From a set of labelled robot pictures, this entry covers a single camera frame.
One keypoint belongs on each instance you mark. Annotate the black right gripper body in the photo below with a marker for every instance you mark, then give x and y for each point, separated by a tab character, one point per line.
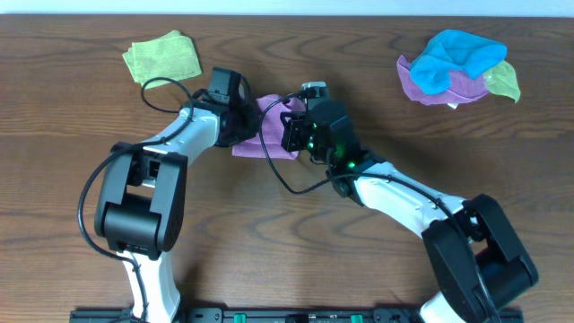
302	140

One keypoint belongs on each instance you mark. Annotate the folded green cloth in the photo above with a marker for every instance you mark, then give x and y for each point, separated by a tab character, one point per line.
172	55

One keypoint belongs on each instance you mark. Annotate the crumpled green cloth in pile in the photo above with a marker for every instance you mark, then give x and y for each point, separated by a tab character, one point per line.
502	80

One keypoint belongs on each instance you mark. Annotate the purple cloth in pile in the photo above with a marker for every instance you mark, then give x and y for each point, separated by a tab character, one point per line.
462	89

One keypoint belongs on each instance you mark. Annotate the blue microfiber cloth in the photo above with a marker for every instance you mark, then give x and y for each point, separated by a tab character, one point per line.
454	51

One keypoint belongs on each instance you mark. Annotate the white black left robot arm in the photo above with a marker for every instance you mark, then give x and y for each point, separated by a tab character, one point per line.
141	203

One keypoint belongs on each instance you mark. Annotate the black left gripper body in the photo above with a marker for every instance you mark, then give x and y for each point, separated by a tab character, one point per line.
244	124

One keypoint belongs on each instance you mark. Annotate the purple microfiber cloth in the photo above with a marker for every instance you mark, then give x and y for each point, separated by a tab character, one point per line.
273	134

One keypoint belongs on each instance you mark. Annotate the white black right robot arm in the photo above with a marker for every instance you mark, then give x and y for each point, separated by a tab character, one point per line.
479	261

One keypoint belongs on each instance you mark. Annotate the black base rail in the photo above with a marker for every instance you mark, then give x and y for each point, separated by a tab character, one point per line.
217	315

